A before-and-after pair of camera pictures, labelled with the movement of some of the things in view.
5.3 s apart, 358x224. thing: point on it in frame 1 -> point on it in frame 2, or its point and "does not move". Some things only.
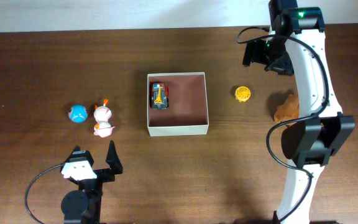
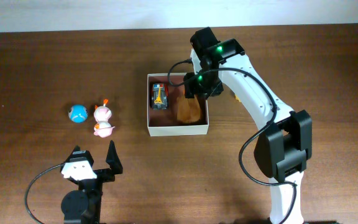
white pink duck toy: (103, 114) does not move
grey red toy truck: (158, 96) does not move
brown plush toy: (289, 109) -> (188, 110)
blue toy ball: (78, 114) does not move
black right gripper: (252, 54) -> (194, 91)
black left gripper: (101, 175) does not move
